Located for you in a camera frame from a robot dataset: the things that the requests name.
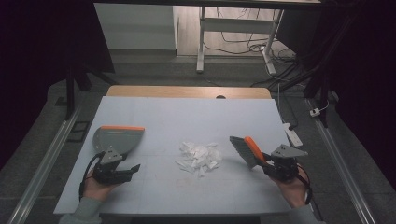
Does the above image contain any person's left hand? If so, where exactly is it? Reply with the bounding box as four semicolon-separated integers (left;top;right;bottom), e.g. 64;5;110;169
82;171;121;203

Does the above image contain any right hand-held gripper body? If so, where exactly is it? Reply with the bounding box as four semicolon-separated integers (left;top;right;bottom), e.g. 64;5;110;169
262;143;309;183

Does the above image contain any white power strip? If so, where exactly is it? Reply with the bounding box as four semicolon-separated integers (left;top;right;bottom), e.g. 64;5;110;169
282;122;304;148

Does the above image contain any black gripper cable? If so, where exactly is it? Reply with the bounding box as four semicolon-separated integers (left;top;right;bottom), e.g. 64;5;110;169
78;151;106;201
297;163;314;206

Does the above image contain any black metal stand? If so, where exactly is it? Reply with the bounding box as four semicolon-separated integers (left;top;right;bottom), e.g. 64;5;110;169
270;8;342;129

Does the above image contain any tangle of black floor cables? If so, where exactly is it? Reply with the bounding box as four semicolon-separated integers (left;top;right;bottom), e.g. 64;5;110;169
204;7;297;64

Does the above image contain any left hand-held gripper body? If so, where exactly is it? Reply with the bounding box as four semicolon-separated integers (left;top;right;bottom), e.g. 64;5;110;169
92;147;134;186

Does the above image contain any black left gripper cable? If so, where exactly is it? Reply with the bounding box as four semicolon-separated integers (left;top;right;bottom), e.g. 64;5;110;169
78;151;106;201

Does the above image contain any aluminium rail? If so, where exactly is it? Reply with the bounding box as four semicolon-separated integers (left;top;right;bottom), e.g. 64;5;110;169
305;98;377;224
7;105;84;224

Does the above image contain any black curtain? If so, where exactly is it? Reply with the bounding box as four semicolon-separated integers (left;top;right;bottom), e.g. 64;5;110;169
0;0;117;171
320;0;396;183

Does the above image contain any wooden table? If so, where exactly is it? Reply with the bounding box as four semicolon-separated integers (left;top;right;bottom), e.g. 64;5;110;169
106;85;273;100

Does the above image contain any pile of white paper scraps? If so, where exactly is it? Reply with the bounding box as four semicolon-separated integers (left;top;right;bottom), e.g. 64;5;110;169
174;141;224;178

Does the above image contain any person's right hand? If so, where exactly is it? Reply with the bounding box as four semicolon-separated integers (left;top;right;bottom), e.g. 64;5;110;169
270;167;310;209

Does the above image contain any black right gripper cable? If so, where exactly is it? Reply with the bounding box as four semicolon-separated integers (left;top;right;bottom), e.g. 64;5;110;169
297;163;314;206

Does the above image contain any white desk frame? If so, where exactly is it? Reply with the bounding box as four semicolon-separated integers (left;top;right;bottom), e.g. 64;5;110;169
195;6;285;76

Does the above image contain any pale blue table board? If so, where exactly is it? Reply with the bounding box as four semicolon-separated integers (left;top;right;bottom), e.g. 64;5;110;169
53;95;314;217

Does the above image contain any orange brush with grey bristles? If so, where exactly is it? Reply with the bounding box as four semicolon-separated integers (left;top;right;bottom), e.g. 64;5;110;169
229;135;269;171

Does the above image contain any grey dustpan with orange edge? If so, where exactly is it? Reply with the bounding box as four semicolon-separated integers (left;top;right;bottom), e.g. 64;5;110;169
92;125;146;158

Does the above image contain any black tripod stand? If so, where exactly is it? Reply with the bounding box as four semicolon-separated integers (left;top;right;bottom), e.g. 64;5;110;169
64;60;110;121

